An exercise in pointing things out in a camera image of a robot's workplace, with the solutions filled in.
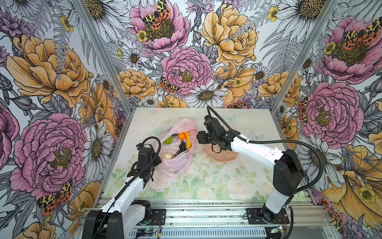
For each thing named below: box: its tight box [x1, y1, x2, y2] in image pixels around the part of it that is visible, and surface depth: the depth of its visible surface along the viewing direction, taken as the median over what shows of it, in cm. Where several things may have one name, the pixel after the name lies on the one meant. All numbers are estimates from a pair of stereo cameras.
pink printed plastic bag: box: [156, 118, 197, 178], surface depth 89 cm
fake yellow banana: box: [184, 130, 192, 150], surface depth 104 cm
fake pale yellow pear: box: [163, 152, 175, 159], surface depth 91 cm
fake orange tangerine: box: [178, 132, 186, 141], surface depth 104 cm
